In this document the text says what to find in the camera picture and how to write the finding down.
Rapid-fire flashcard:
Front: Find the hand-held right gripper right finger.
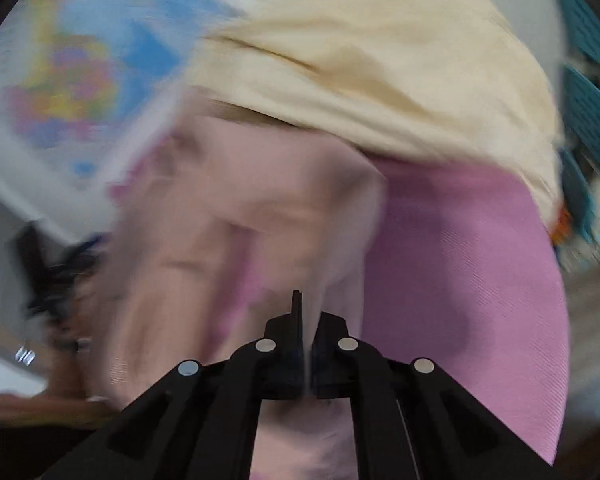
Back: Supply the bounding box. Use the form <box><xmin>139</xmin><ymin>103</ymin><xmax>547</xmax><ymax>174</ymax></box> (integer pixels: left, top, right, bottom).
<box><xmin>310</xmin><ymin>311</ymin><xmax>576</xmax><ymax>480</ymax></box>

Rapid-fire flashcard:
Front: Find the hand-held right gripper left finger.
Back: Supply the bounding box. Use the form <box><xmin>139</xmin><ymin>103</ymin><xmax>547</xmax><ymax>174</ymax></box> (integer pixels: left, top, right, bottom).
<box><xmin>40</xmin><ymin>290</ymin><xmax>308</xmax><ymax>480</ymax></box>

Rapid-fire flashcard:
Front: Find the light pink beige garment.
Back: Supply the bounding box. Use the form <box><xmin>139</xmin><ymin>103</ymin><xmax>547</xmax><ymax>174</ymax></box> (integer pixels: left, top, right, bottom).
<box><xmin>80</xmin><ymin>110</ymin><xmax>388</xmax><ymax>480</ymax></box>

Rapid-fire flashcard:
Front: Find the person's left forearm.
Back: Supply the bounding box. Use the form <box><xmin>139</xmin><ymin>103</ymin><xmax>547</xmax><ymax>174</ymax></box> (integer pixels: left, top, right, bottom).
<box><xmin>0</xmin><ymin>335</ymin><xmax>118</xmax><ymax>428</ymax></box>

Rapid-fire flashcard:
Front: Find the pink blanket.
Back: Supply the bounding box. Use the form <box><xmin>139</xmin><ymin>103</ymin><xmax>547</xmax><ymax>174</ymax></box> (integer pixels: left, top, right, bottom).
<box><xmin>107</xmin><ymin>155</ymin><xmax>571</xmax><ymax>466</ymax></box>

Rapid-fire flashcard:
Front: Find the cream yellow cloth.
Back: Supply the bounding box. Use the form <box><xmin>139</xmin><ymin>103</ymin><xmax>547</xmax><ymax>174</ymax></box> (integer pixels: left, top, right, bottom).
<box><xmin>185</xmin><ymin>0</ymin><xmax>566</xmax><ymax>226</ymax></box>

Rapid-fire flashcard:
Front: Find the colourful wall map poster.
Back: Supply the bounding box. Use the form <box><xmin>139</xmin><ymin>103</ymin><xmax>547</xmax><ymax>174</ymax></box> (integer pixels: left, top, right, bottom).
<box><xmin>0</xmin><ymin>0</ymin><xmax>246</xmax><ymax>181</ymax></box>

